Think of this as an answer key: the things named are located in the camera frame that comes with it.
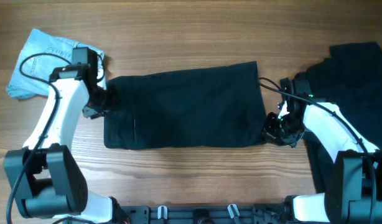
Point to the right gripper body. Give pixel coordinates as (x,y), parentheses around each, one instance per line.
(282,130)

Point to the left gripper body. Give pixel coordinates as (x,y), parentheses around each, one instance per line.
(99,105)

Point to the black shorts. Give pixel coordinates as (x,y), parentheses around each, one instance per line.
(214,107)

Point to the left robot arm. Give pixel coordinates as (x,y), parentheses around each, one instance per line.
(45,180)

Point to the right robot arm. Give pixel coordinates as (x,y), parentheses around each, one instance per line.
(355,191)

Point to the folded light blue jeans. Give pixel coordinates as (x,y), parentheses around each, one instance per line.
(39,56)

